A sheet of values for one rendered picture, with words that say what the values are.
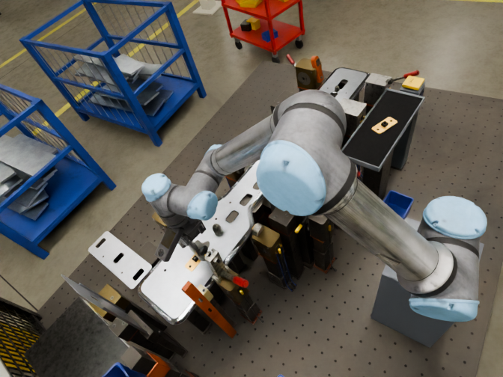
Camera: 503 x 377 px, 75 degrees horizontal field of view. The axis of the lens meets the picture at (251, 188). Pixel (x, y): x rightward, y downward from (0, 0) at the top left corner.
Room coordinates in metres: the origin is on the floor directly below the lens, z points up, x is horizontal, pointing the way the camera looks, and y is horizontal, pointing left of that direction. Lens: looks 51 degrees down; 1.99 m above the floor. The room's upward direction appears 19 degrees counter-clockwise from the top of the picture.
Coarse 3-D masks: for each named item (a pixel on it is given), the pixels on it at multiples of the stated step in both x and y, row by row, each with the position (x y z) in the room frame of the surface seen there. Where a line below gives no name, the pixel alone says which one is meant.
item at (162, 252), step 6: (168, 228) 0.59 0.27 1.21; (180, 228) 0.58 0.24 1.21; (168, 234) 0.58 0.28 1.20; (174, 234) 0.57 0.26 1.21; (180, 234) 0.57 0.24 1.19; (162, 240) 0.57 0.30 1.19; (168, 240) 0.56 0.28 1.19; (174, 240) 0.55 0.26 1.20; (162, 246) 0.56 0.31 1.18; (168, 246) 0.55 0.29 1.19; (174, 246) 0.55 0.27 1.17; (156, 252) 0.55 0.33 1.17; (162, 252) 0.54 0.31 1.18; (168, 252) 0.53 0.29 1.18; (162, 258) 0.53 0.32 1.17; (168, 258) 0.53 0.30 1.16
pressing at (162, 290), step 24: (336, 72) 1.33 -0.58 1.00; (360, 72) 1.27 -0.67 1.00; (336, 96) 1.16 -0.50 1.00; (240, 192) 0.81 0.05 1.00; (216, 216) 0.73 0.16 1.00; (240, 216) 0.70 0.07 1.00; (216, 240) 0.63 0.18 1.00; (240, 240) 0.60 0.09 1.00; (168, 264) 0.60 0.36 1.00; (144, 288) 0.54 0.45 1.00; (168, 288) 0.52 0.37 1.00; (168, 312) 0.44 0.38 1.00
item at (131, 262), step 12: (108, 240) 0.79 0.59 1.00; (96, 252) 0.76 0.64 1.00; (108, 252) 0.74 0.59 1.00; (120, 252) 0.72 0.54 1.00; (132, 252) 0.70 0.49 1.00; (108, 264) 0.69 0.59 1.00; (120, 264) 0.67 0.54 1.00; (132, 264) 0.65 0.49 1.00; (144, 264) 0.64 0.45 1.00; (120, 276) 0.62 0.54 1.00; (132, 276) 0.60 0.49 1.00; (132, 288) 0.56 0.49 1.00
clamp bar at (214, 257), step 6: (204, 246) 0.49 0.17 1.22; (204, 252) 0.48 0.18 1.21; (210, 252) 0.47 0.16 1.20; (216, 252) 0.46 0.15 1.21; (204, 258) 0.45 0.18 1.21; (210, 258) 0.45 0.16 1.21; (216, 258) 0.45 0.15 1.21; (210, 264) 0.44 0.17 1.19; (216, 264) 0.45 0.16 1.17; (222, 264) 0.47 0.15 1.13; (216, 270) 0.45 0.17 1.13; (222, 270) 0.47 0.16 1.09; (216, 276) 0.46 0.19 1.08
